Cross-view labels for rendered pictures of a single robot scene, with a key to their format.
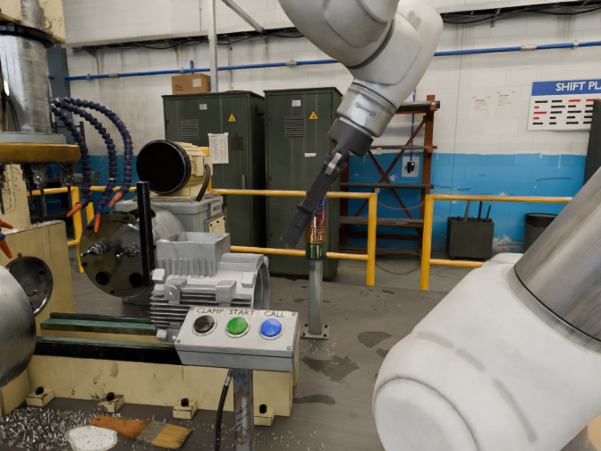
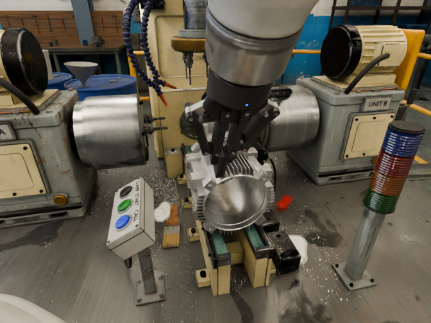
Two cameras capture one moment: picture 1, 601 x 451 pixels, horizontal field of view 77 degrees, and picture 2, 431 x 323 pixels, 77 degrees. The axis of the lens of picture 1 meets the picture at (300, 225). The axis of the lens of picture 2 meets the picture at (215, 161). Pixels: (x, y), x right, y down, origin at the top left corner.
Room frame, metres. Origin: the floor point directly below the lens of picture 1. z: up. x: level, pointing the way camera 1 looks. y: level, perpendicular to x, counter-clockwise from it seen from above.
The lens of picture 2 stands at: (0.54, -0.38, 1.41)
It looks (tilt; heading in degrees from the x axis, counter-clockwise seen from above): 29 degrees down; 70
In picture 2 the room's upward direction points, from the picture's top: straight up
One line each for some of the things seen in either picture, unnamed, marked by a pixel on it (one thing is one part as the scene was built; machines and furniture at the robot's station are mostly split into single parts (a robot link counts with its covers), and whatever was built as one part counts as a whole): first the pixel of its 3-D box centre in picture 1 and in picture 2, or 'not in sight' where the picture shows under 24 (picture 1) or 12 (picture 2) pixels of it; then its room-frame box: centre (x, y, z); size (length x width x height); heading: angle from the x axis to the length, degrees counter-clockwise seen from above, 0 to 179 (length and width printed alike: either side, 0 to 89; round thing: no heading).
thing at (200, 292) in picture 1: (215, 297); (226, 181); (0.77, 0.18, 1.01); 0.20 x 0.19 x 0.19; 83
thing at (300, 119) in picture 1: (303, 189); not in sight; (4.02, -0.04, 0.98); 0.72 x 0.49 x 1.96; 75
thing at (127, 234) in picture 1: (141, 245); (285, 118); (1.14, 0.49, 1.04); 0.41 x 0.25 x 0.25; 173
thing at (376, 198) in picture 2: (316, 249); (381, 197); (1.04, -0.04, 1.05); 0.06 x 0.06 x 0.04
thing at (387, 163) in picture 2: (316, 217); (394, 160); (1.04, -0.04, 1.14); 0.06 x 0.06 x 0.04
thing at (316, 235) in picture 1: (316, 234); (387, 179); (1.04, -0.04, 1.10); 0.06 x 0.06 x 0.04
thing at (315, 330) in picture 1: (316, 264); (375, 212); (1.04, -0.04, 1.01); 0.08 x 0.08 x 0.42; 83
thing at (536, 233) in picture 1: (539, 238); not in sight; (4.70, -3.04, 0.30); 0.39 x 0.39 x 0.60
